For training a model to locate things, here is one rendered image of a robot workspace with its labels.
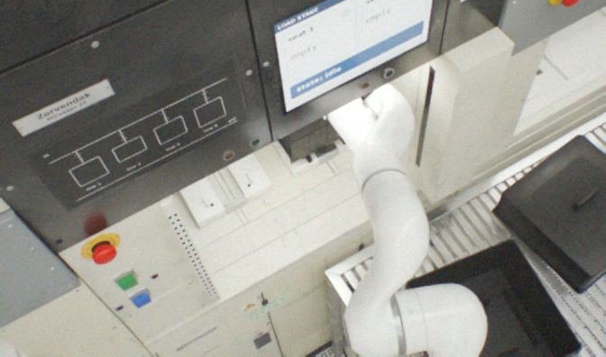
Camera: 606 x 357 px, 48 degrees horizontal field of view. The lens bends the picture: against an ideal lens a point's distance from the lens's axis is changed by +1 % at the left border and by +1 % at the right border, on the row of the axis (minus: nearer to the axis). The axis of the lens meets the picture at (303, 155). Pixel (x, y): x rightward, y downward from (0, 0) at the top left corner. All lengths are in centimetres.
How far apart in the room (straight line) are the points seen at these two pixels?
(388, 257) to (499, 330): 69
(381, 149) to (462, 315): 33
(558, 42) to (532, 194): 49
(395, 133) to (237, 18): 49
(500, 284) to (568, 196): 27
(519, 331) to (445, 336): 63
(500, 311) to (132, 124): 108
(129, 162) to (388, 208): 40
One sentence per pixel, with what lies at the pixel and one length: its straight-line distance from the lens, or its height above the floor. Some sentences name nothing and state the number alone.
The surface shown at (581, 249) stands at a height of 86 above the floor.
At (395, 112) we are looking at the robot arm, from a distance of 131.
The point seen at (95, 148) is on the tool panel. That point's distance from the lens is 99.
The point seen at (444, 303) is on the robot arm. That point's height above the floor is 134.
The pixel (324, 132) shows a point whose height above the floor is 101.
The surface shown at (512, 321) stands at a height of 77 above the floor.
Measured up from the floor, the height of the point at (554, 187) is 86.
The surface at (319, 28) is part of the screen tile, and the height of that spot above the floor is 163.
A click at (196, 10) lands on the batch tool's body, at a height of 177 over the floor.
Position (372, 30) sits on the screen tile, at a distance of 110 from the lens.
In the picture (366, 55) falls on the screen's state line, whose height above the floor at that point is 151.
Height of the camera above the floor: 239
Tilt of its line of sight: 59 degrees down
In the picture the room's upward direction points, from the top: 7 degrees counter-clockwise
